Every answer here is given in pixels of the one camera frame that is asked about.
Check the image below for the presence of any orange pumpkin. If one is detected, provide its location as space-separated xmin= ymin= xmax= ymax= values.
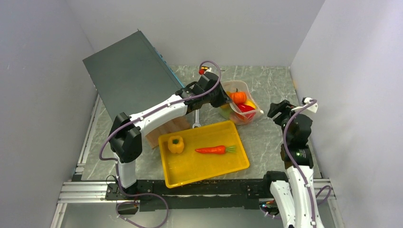
xmin=229 ymin=89 xmax=248 ymax=105

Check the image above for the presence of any clear zip top bag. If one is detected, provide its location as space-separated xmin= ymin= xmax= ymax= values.
xmin=219 ymin=80 xmax=264 ymax=125

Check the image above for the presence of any yellow lemon squash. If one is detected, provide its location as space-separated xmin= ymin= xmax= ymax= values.
xmin=244 ymin=99 xmax=256 ymax=109

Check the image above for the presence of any red bell pepper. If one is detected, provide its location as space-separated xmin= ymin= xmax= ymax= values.
xmin=237 ymin=104 xmax=256 ymax=122

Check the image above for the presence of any green cabbage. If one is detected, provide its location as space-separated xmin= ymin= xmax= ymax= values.
xmin=219 ymin=104 xmax=232 ymax=119

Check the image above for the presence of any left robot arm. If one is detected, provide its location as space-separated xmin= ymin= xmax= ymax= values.
xmin=107 ymin=72 xmax=230 ymax=200

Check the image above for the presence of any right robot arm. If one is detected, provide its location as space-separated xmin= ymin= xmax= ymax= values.
xmin=262 ymin=97 xmax=324 ymax=228

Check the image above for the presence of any silver wrench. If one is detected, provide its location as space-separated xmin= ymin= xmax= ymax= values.
xmin=192 ymin=110 xmax=201 ymax=128

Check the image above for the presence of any wooden block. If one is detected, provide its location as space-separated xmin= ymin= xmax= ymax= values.
xmin=145 ymin=116 xmax=191 ymax=149

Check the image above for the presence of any orange carrot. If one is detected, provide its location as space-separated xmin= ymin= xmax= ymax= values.
xmin=195 ymin=145 xmax=236 ymax=155

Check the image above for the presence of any yellow bell pepper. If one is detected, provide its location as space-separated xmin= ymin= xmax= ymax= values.
xmin=168 ymin=135 xmax=184 ymax=153

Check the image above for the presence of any yellow plastic tray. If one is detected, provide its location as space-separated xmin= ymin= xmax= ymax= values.
xmin=158 ymin=121 xmax=250 ymax=189

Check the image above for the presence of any dark grey box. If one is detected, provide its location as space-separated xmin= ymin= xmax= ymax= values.
xmin=83 ymin=31 xmax=184 ymax=120

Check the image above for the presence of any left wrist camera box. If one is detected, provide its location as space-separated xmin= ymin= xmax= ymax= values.
xmin=198 ymin=66 xmax=212 ymax=75

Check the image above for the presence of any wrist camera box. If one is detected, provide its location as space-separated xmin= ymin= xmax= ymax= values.
xmin=302 ymin=97 xmax=318 ymax=114
xmin=198 ymin=66 xmax=212 ymax=75

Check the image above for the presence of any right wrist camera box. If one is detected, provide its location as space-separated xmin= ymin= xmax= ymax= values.
xmin=302 ymin=97 xmax=318 ymax=114

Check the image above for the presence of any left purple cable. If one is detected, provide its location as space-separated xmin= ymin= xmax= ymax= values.
xmin=98 ymin=60 xmax=222 ymax=228

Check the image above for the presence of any black base frame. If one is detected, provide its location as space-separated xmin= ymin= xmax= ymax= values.
xmin=105 ymin=179 xmax=274 ymax=212

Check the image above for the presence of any aluminium rail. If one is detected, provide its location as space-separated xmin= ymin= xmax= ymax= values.
xmin=50 ymin=181 xmax=107 ymax=228

